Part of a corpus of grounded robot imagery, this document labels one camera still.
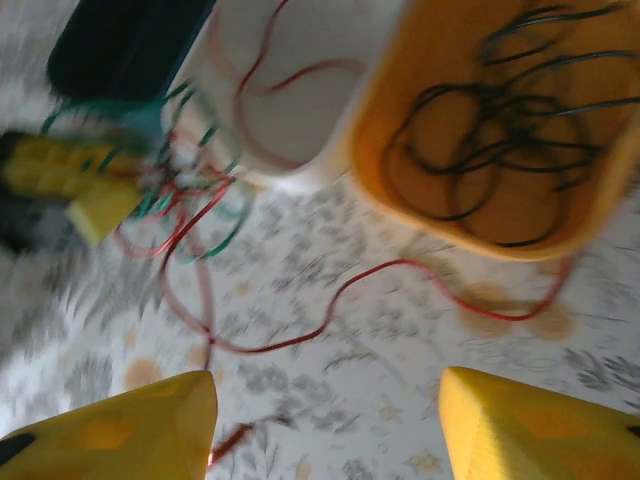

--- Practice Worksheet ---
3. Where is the thin black cable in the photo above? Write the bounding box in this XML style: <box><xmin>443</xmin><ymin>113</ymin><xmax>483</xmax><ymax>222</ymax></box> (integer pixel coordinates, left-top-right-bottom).
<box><xmin>478</xmin><ymin>3</ymin><xmax>640</xmax><ymax>129</ymax></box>
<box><xmin>383</xmin><ymin>83</ymin><xmax>607</xmax><ymax>247</ymax></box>

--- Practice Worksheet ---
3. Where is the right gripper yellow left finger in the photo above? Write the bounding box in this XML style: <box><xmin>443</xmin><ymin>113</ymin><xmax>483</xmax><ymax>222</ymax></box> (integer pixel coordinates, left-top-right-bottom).
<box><xmin>0</xmin><ymin>369</ymin><xmax>219</xmax><ymax>480</ymax></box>

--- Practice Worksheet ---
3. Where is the teal plastic bin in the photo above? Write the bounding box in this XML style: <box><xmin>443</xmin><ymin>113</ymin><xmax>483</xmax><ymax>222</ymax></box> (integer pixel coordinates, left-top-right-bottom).
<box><xmin>45</xmin><ymin>0</ymin><xmax>217</xmax><ymax>104</ymax></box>

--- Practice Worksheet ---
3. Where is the thin green cable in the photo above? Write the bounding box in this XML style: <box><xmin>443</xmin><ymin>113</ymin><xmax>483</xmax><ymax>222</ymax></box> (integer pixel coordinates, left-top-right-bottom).
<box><xmin>39</xmin><ymin>95</ymin><xmax>169</xmax><ymax>137</ymax></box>
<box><xmin>119</xmin><ymin>84</ymin><xmax>257</xmax><ymax>262</ymax></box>

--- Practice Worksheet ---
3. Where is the white plastic bin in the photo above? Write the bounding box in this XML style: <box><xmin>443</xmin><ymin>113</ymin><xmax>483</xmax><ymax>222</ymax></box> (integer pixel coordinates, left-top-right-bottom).
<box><xmin>164</xmin><ymin>0</ymin><xmax>406</xmax><ymax>190</ymax></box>

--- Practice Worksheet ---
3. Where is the orange plastic bin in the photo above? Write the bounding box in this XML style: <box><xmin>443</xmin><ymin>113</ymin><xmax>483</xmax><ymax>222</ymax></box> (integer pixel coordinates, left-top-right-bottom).
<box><xmin>347</xmin><ymin>0</ymin><xmax>640</xmax><ymax>263</ymax></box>

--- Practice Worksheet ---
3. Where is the thin red cable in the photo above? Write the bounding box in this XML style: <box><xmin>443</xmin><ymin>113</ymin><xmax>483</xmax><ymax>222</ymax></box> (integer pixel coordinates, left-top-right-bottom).
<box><xmin>207</xmin><ymin>252</ymin><xmax>576</xmax><ymax>355</ymax></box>
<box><xmin>112</xmin><ymin>164</ymin><xmax>254</xmax><ymax>469</ymax></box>
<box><xmin>207</xmin><ymin>0</ymin><xmax>369</xmax><ymax>171</ymax></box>

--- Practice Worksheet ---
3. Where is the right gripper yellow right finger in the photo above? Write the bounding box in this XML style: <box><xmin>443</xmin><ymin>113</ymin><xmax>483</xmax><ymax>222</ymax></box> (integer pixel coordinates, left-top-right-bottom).
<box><xmin>438</xmin><ymin>366</ymin><xmax>640</xmax><ymax>480</ymax></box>

